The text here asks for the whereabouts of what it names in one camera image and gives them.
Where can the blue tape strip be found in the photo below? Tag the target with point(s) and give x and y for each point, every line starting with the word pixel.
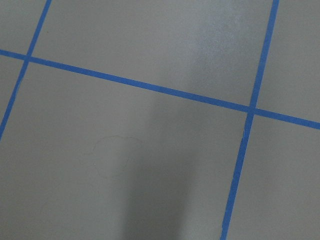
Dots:
pixel 26 60
pixel 249 121
pixel 178 93

